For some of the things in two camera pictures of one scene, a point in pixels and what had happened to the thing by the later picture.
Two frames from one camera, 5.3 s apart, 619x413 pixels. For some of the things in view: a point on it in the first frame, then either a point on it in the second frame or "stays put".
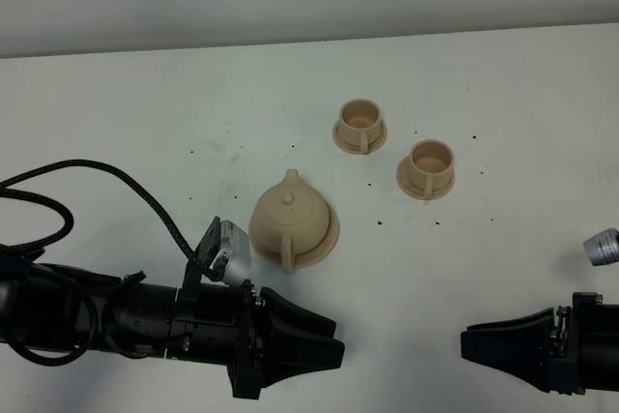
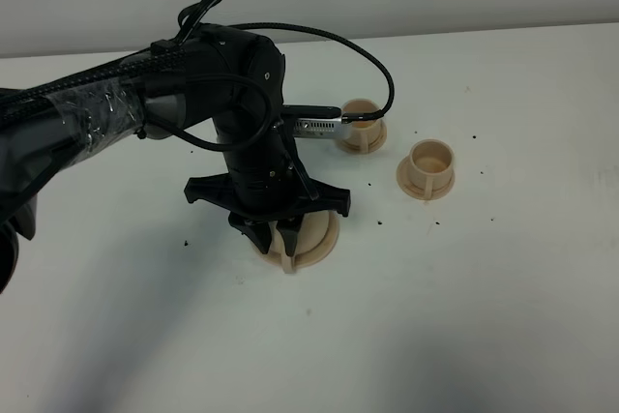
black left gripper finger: (284, 357) -> (289, 229)
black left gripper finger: (292, 322) -> (256, 230)
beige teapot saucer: (317, 254) stays put
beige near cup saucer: (405, 184) stays put
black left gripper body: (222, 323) -> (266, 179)
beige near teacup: (431, 162) stays put
